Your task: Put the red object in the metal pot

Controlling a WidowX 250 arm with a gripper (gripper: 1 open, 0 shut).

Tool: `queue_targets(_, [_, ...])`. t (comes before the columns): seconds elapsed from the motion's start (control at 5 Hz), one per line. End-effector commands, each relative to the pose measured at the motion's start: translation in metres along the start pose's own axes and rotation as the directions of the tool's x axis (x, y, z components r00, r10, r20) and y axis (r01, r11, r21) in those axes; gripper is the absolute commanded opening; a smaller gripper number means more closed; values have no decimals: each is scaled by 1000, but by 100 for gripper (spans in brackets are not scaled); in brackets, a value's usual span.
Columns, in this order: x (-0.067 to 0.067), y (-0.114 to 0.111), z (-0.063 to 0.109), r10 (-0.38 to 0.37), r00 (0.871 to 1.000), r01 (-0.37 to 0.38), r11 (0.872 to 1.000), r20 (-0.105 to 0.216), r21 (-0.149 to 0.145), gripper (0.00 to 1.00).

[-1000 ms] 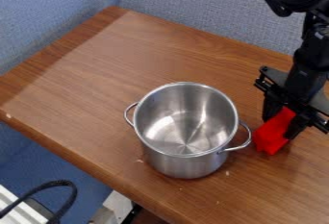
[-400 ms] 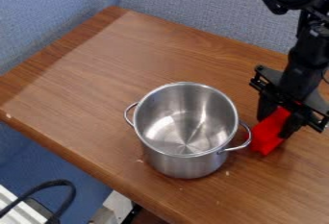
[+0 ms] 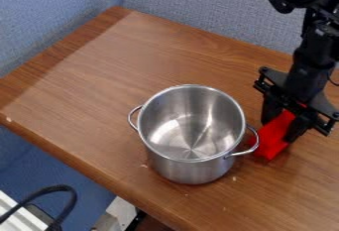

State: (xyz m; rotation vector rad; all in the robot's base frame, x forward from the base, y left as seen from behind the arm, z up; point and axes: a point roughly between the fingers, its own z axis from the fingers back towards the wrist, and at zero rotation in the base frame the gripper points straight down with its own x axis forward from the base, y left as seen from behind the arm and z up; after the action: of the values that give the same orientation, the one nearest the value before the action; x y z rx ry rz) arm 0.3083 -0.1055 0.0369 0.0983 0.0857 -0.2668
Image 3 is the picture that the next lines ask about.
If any black cable loop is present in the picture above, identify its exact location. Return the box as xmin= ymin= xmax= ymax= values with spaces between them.
xmin=0 ymin=184 xmax=80 ymax=231

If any white box under table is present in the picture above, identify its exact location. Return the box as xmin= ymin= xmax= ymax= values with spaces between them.
xmin=89 ymin=196 xmax=136 ymax=231

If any red block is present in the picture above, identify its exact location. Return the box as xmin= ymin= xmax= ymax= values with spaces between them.
xmin=253 ymin=111 xmax=295 ymax=161

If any stainless steel metal pot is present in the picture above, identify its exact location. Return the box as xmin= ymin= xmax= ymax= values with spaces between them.
xmin=127 ymin=84 xmax=259 ymax=184

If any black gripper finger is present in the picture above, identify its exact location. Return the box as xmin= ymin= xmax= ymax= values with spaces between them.
xmin=283 ymin=115 xmax=312 ymax=143
xmin=260 ymin=95 xmax=283 ymax=125

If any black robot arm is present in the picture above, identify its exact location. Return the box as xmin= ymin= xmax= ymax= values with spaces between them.
xmin=253 ymin=0 xmax=339 ymax=143

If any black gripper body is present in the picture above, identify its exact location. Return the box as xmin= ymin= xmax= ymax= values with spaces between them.
xmin=253 ymin=66 xmax=339 ymax=136

